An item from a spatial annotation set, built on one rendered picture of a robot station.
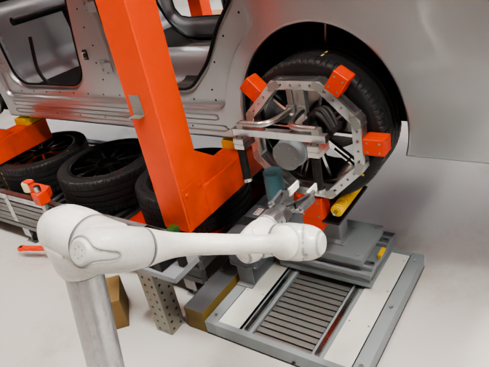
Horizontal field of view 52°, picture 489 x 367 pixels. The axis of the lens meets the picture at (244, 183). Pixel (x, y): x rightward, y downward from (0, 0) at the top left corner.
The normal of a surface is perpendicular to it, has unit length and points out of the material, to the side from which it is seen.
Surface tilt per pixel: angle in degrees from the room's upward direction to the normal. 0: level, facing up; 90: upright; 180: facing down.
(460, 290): 0
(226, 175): 90
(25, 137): 90
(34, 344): 0
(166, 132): 90
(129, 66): 90
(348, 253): 0
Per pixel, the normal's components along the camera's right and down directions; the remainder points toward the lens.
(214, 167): 0.82, 0.13
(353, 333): -0.18, -0.86
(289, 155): -0.54, 0.49
